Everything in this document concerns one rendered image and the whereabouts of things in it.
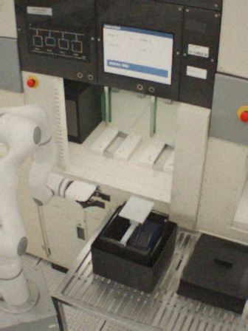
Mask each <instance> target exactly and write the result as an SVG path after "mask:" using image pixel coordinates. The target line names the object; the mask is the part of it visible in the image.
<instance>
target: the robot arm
mask: <svg viewBox="0 0 248 331"><path fill-rule="evenodd" d="M0 143H5V144H8V145H10V151H9V152H8V154H6V155H5V156H3V157H2V158H0V219H1V221H0V309H1V310H3V311H5V312H6V313H12V314H20V313H25V312H26V311H28V310H29V311H30V309H31V308H33V307H34V306H35V303H37V301H38V298H39V296H38V289H37V287H36V286H35V284H34V283H33V282H32V281H30V280H29V279H26V276H25V272H24V269H23V267H22V263H21V259H20V257H21V256H23V255H24V253H25V251H26V249H27V245H28V240H27V232H26V229H25V227H24V223H23V220H22V218H21V214H20V210H19V207H18V200H17V190H18V178H19V174H20V170H21V167H22V166H23V164H24V162H25V161H26V160H27V159H28V158H29V157H30V156H31V155H32V154H33V155H34V161H33V164H32V168H31V170H30V176H29V187H30V193H31V195H32V198H33V200H34V202H35V203H36V204H37V205H40V206H41V207H43V206H45V205H47V204H48V203H49V202H50V200H51V199H52V197H53V196H55V195H58V196H59V197H62V198H64V199H66V200H68V201H69V202H71V203H73V204H75V205H78V206H80V207H82V208H87V207H90V206H93V207H94V206H97V207H100V208H102V209H105V208H106V207H105V202H103V201H100V200H97V199H96V200H95V201H94V198H95V197H100V198H102V199H104V200H106V201H109V202H110V201H111V197H110V195H108V194H104V193H103V192H102V191H101V187H100V186H99V185H92V184H89V183H86V182H78V181H72V180H71V179H69V178H66V177H62V176H60V175H59V174H56V173H52V172H50V170H51V168H52V166H53V164H54V162H55V160H56V152H55V145H54V142H53V138H52V131H51V127H50V124H49V118H48V115H47V112H46V110H45V108H44V107H43V106H42V105H41V104H39V103H32V104H29V105H26V106H8V107H7V108H0ZM96 189H97V190H96ZM96 193H97V194H96Z"/></svg>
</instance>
